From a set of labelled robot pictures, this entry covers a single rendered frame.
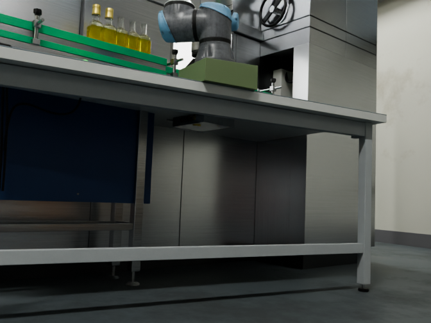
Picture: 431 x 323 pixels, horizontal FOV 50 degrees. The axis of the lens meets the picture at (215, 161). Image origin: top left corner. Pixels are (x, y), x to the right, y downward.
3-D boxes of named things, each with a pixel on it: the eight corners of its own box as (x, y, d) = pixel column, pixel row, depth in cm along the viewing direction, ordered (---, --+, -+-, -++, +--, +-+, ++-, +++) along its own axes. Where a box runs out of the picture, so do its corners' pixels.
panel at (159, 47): (228, 90, 262) (230, 33, 265) (231, 90, 260) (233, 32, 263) (79, 54, 204) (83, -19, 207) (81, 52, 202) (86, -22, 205)
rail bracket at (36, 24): (39, 48, 164) (42, 11, 165) (47, 43, 159) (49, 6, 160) (27, 45, 162) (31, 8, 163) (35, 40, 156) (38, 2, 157)
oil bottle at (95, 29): (95, 72, 196) (99, 24, 198) (101, 70, 192) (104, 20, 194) (83, 70, 193) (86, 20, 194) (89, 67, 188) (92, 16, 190)
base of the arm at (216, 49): (242, 66, 162) (242, 38, 162) (202, 61, 156) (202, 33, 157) (226, 74, 176) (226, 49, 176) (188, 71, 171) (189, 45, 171)
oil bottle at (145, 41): (143, 82, 211) (145, 38, 213) (149, 81, 207) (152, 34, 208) (132, 80, 207) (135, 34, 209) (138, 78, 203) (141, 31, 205)
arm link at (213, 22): (229, 36, 160) (229, -3, 160) (191, 37, 162) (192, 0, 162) (233, 45, 171) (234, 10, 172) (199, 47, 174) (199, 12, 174)
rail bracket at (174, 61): (162, 82, 210) (163, 55, 211) (185, 75, 197) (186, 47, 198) (157, 81, 208) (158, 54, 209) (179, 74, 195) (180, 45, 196)
